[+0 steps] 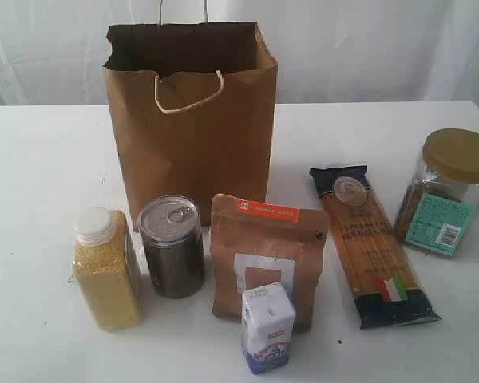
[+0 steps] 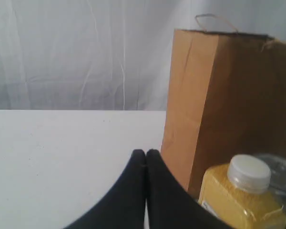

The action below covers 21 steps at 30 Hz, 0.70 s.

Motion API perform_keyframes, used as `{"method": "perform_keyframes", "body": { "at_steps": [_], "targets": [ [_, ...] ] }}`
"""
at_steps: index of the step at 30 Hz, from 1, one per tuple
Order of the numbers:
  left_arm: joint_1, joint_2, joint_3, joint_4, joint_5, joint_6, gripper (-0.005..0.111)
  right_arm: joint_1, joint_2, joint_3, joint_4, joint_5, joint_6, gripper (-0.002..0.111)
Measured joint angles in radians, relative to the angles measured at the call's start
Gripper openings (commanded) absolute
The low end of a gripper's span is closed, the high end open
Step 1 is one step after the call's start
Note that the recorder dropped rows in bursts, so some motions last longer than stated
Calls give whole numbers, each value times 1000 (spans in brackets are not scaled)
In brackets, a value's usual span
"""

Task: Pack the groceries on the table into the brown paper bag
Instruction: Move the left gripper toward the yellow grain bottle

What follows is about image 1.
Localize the dark can with pull-tab lid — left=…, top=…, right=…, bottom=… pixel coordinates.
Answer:
left=137, top=195, right=205, bottom=299

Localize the yellow grain plastic jar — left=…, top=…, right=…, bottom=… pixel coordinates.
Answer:
left=73, top=207, right=142, bottom=331

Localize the clear jar with gold lid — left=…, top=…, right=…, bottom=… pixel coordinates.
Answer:
left=394, top=128, right=479, bottom=258

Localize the brown paper shopping bag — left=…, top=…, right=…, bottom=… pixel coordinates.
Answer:
left=103, top=21, right=278, bottom=225

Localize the brown kraft stand-up pouch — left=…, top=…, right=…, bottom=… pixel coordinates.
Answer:
left=210, top=194, right=329, bottom=333

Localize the small white blue carton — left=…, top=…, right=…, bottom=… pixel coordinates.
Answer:
left=241, top=282, right=296, bottom=375

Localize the spaghetti packet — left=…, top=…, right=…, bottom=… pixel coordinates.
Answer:
left=309, top=165, right=441, bottom=329

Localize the white backdrop curtain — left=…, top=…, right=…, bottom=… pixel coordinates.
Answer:
left=0, top=0, right=479, bottom=107

